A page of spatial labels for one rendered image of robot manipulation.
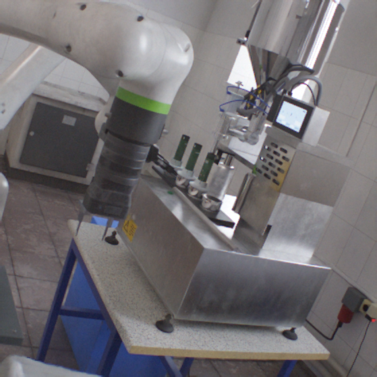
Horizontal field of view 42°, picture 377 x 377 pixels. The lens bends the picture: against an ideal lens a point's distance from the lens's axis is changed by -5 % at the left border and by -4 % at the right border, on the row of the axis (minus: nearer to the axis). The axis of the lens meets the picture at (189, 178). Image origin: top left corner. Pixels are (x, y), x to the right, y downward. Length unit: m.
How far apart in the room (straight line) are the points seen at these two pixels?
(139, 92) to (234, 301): 0.85
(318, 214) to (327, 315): 1.70
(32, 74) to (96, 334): 1.27
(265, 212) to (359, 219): 1.69
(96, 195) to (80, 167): 3.79
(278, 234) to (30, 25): 1.02
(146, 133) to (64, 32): 0.21
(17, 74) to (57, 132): 3.11
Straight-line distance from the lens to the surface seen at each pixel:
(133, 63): 0.71
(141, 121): 0.81
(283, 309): 1.64
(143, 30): 0.71
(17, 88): 1.41
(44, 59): 1.43
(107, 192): 0.86
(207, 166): 1.73
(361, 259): 3.12
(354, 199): 3.23
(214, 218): 1.61
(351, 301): 3.04
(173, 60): 0.79
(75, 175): 4.67
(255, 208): 1.57
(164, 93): 0.82
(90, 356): 2.35
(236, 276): 1.46
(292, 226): 1.58
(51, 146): 4.54
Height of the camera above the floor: 1.45
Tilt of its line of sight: 12 degrees down
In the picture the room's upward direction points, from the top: 21 degrees clockwise
